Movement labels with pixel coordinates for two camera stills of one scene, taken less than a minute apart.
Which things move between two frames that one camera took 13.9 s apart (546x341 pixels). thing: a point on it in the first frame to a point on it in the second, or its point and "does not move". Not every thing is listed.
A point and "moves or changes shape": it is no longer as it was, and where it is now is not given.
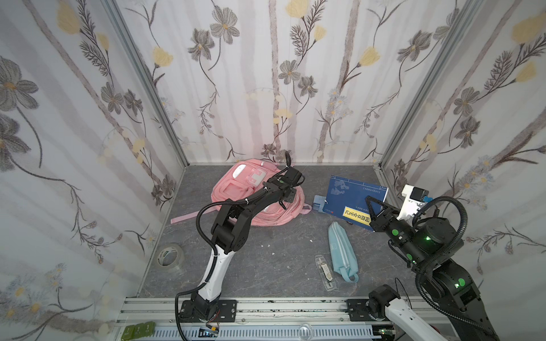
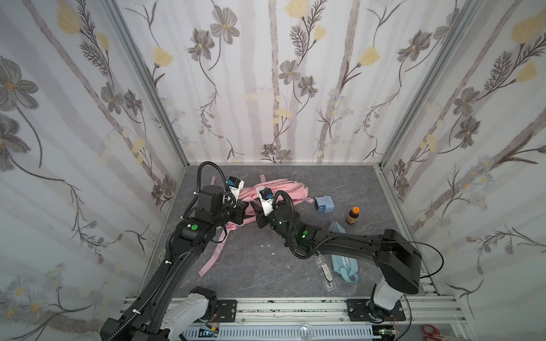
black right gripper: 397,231 to 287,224
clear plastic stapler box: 326,273 does not move
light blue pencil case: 344,259 does not move
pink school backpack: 240,179 moves or changes shape
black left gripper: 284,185 to 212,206
